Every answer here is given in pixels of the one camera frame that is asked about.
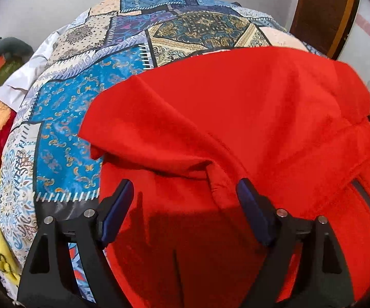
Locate wooden door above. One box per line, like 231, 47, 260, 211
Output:
289, 0, 362, 60

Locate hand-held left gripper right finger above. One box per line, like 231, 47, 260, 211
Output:
236, 178, 355, 308

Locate red zip jacket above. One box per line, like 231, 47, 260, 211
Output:
78, 46, 370, 308

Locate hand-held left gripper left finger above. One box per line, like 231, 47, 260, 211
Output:
16, 179, 135, 308

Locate blue patchwork blanket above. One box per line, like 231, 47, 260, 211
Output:
0, 0, 330, 296

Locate white cloth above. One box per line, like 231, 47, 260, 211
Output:
0, 22, 70, 110

